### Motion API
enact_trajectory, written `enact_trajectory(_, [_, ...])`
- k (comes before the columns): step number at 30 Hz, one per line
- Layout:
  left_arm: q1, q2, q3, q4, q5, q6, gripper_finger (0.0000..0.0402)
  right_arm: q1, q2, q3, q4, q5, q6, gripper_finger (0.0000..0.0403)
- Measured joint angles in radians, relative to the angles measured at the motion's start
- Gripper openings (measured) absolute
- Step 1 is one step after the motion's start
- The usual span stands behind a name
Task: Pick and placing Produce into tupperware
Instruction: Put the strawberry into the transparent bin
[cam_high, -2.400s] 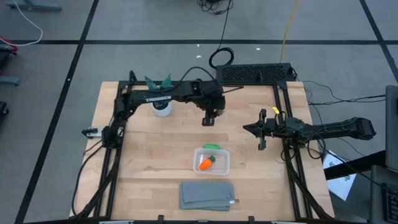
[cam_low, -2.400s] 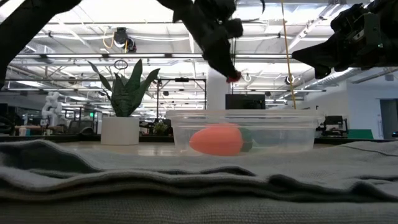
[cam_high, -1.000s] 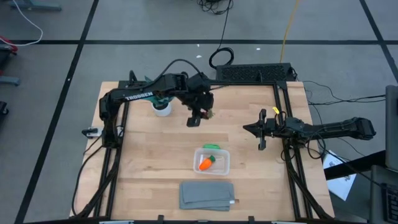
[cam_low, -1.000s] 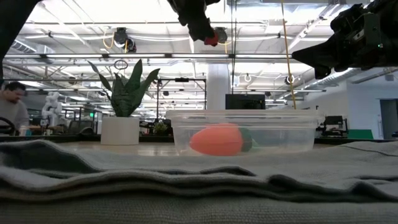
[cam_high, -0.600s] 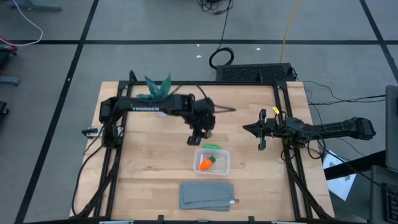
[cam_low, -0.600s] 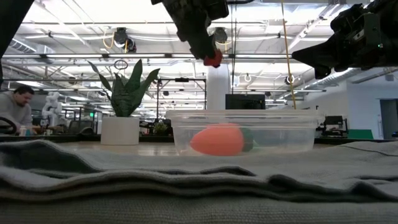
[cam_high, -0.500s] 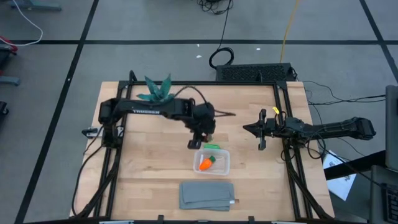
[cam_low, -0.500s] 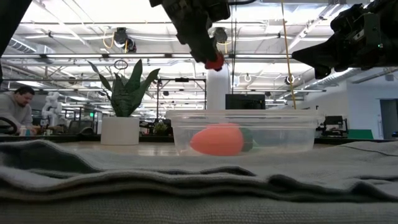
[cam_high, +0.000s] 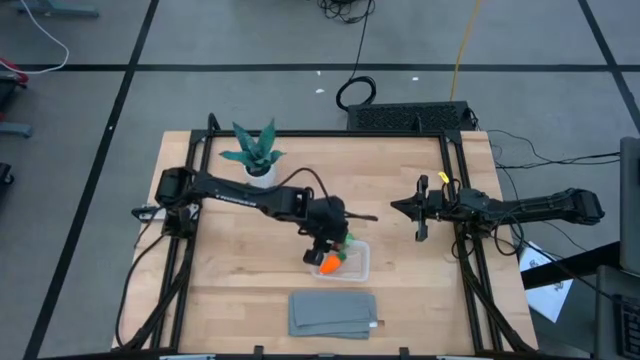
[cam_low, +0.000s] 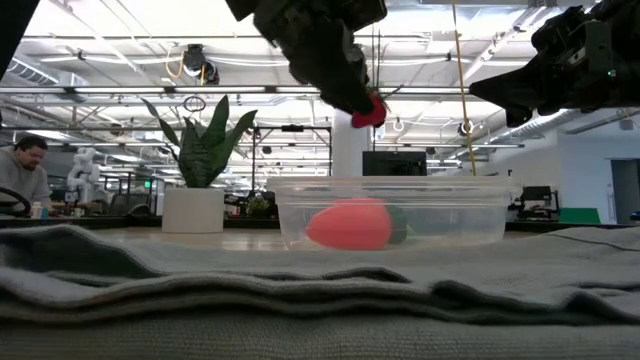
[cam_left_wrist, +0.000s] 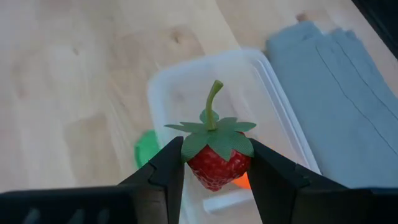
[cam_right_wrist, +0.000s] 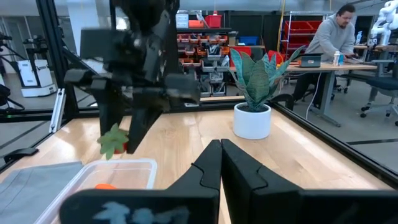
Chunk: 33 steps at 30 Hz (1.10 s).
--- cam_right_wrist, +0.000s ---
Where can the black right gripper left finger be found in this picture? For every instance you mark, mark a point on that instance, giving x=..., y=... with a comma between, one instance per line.
x=205, y=177

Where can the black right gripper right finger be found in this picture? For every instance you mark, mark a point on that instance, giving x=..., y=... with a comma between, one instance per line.
x=245, y=183

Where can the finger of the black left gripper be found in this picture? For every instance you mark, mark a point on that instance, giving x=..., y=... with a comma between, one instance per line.
x=141, y=124
x=109, y=105

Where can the red toy strawberry green leaves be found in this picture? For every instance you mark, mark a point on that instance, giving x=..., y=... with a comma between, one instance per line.
x=112, y=141

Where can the orange toy vegetable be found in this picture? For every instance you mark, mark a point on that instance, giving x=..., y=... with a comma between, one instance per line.
x=105, y=186

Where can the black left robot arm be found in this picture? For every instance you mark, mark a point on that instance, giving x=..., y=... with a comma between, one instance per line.
x=143, y=12

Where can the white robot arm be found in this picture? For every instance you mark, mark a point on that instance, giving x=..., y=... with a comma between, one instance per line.
x=384, y=21

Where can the clear plastic tupperware container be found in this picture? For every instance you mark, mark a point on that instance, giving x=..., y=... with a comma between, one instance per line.
x=124, y=174

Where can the white labelled box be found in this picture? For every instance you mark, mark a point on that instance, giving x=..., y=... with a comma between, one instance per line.
x=182, y=21

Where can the white round plant pot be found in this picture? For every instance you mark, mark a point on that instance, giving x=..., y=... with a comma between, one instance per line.
x=252, y=124

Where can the orange storage bin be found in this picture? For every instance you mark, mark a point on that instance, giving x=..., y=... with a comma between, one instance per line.
x=196, y=24

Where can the white boxy machine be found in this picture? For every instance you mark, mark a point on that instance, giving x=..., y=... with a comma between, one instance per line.
x=35, y=77

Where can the red storage bin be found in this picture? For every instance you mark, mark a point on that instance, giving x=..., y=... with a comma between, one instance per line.
x=213, y=20

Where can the green snake plant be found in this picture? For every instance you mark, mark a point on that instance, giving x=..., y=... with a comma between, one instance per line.
x=258, y=84

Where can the large red crate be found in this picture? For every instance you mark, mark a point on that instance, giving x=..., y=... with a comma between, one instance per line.
x=241, y=51

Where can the blue storage bin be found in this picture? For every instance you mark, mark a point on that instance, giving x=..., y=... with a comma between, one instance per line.
x=248, y=40

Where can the gray folded cloth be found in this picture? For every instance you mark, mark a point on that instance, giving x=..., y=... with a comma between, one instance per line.
x=28, y=189

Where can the small yellow toy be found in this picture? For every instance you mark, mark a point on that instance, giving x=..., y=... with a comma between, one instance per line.
x=280, y=64

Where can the gray laptop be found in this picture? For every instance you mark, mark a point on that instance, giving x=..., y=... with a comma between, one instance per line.
x=311, y=60

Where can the wooden top desk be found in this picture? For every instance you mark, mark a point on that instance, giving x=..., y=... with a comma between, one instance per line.
x=342, y=67

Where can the white bottle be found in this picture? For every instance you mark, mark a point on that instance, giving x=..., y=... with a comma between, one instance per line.
x=336, y=59

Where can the blue bottle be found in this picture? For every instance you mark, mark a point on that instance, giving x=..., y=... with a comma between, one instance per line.
x=341, y=59

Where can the shelf rack red bins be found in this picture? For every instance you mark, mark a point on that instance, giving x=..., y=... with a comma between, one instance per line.
x=300, y=28

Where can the person at wooden desk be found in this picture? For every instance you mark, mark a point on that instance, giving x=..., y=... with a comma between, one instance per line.
x=329, y=37

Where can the dark blue office chair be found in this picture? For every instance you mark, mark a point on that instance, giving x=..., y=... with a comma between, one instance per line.
x=384, y=84

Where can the silver aluminium bracket strip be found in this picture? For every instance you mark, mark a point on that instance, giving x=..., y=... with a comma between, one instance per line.
x=57, y=109

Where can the black metal table frame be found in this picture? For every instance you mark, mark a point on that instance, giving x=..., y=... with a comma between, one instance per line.
x=53, y=46

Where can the black flat bracket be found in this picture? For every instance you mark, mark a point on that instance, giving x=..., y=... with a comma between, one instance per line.
x=20, y=153

